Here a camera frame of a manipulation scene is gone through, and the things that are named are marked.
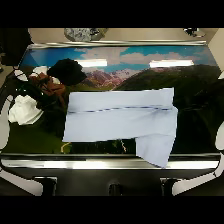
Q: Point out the red-brown garment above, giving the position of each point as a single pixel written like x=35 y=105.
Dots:
x=52 y=88

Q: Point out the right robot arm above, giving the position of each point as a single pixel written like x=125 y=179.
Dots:
x=220 y=136

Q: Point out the white garment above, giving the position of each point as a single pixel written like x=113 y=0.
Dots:
x=24 y=110

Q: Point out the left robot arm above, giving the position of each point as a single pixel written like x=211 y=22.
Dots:
x=4 y=124

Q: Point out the black garment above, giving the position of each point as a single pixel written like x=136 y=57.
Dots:
x=67 y=71

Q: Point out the heap of clothes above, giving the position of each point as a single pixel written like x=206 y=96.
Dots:
x=82 y=33

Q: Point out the silver frame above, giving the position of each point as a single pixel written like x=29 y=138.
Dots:
x=100 y=164

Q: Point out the light blue shirt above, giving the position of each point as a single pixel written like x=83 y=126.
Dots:
x=120 y=120

